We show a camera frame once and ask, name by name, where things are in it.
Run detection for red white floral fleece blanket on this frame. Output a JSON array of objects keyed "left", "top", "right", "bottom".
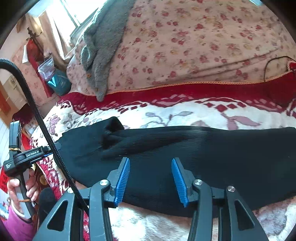
[{"left": 44, "top": 61, "right": 295, "bottom": 240}]

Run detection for thin black cable loop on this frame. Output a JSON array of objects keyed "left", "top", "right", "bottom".
[{"left": 263, "top": 55, "right": 296, "bottom": 82}]

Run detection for pink floral quilt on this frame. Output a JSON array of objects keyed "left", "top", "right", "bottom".
[{"left": 67, "top": 1, "right": 295, "bottom": 97}]

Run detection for black knit pants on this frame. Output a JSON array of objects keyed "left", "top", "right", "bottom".
[{"left": 58, "top": 117, "right": 295, "bottom": 217}]

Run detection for left hand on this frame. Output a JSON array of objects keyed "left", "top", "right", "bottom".
[{"left": 7, "top": 168, "right": 40, "bottom": 214}]

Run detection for pink sleeve forearm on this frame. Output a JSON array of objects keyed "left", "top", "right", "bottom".
[{"left": 1, "top": 204, "right": 36, "bottom": 240}]

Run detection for clear plastic bag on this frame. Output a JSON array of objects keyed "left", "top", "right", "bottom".
[{"left": 38, "top": 56, "right": 56, "bottom": 81}]

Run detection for thick black braided cable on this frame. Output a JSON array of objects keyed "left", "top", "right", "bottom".
[{"left": 0, "top": 58, "right": 90, "bottom": 215}]

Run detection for teal plastic bag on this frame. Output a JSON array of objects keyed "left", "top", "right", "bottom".
[{"left": 47, "top": 69, "right": 72, "bottom": 96}]

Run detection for grey fleece garment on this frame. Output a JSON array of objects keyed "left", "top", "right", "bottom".
[{"left": 81, "top": 0, "right": 135, "bottom": 102}]

